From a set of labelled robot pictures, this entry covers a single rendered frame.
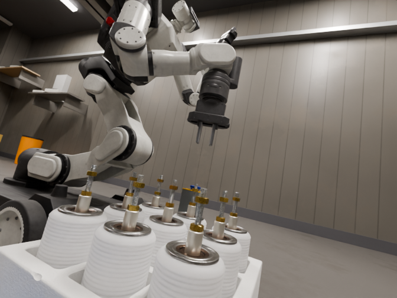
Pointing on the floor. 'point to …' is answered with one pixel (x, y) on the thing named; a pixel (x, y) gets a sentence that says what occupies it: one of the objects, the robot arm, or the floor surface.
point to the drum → (26, 142)
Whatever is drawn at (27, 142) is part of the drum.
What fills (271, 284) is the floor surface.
